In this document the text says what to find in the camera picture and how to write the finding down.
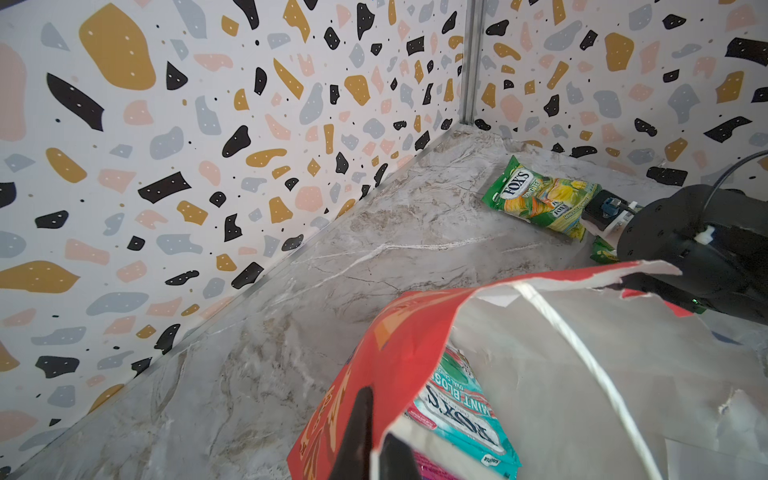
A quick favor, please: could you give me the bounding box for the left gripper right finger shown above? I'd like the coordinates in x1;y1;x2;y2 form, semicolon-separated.
378;434;422;480

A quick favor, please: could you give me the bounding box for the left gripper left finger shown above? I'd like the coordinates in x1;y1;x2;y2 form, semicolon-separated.
329;386;374;480

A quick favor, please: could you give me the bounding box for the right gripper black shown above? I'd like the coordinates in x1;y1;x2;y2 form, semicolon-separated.
617;185;767;324

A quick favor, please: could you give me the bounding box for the teal mint candy bag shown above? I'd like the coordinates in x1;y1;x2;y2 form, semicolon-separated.
405;344;521;479

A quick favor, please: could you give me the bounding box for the green yellow candy bag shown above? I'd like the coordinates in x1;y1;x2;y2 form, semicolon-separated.
482;156;602;241

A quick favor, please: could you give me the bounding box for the red paper bag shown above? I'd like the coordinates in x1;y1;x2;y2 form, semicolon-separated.
287;261;767;479

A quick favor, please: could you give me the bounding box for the green snack pack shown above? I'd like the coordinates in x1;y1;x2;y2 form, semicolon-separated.
590;236;619;265

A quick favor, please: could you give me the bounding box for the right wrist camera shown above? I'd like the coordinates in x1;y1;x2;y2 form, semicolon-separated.
580;189;642;246

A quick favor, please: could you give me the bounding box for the right corner aluminium post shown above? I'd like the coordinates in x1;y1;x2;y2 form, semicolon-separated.
459;0;486;125

